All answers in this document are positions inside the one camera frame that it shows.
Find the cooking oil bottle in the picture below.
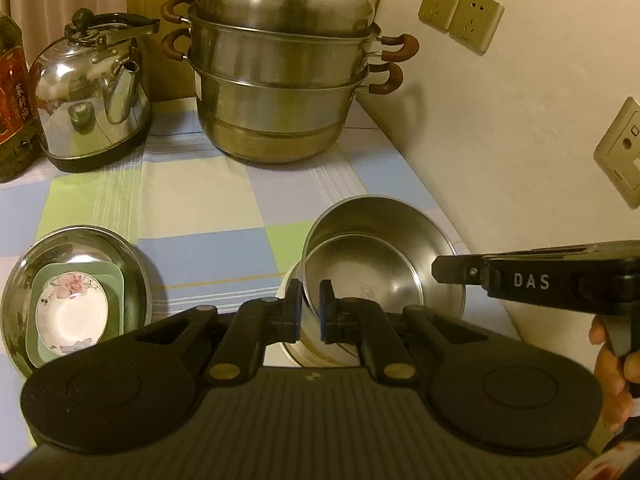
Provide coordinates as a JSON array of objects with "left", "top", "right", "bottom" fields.
[{"left": 0, "top": 10, "right": 43, "bottom": 184}]

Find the checked pastel tablecloth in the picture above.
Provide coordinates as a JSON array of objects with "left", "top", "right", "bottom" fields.
[{"left": 0, "top": 95, "right": 521, "bottom": 461}]

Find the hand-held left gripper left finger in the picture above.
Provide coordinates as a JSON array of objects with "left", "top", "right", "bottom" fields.
[{"left": 132, "top": 279, "right": 304, "bottom": 387}]

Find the stainless steel kettle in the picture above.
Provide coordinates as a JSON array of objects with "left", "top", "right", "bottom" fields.
[{"left": 29, "top": 8, "right": 161, "bottom": 173}]

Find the beige wall power socket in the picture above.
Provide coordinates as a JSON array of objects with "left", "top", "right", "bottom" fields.
[
  {"left": 417, "top": 0, "right": 463, "bottom": 36},
  {"left": 448, "top": 0, "right": 506, "bottom": 56}
]

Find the green square plate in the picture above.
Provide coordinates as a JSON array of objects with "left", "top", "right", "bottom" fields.
[{"left": 25, "top": 260, "right": 126, "bottom": 368}]

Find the beige wall antenna socket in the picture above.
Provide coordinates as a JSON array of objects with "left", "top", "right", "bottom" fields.
[{"left": 593, "top": 96, "right": 640, "bottom": 207}]

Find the stainless steel bowl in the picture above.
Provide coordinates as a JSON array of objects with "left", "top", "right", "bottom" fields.
[{"left": 301, "top": 196, "right": 467, "bottom": 366}]

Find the stainless steel steamer pot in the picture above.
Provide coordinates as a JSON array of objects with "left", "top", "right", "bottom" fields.
[{"left": 160, "top": 0, "right": 420, "bottom": 165}]

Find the round steel plate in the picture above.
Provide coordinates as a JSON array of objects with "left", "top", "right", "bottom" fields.
[{"left": 0, "top": 225, "right": 153, "bottom": 378}]

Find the person's right hand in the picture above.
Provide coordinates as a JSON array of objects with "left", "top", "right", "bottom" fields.
[{"left": 589, "top": 314, "right": 640, "bottom": 433}]

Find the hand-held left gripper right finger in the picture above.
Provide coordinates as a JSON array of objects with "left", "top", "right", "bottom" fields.
[{"left": 319, "top": 280, "right": 496, "bottom": 386}]

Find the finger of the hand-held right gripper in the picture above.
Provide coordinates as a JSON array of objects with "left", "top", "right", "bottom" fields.
[{"left": 431, "top": 254, "right": 488, "bottom": 288}]

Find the small floral dish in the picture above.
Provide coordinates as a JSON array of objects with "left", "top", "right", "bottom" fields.
[{"left": 35, "top": 271, "right": 109, "bottom": 357}]

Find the cream round container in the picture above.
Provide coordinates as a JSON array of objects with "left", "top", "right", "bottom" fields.
[{"left": 277, "top": 265, "right": 361, "bottom": 367}]

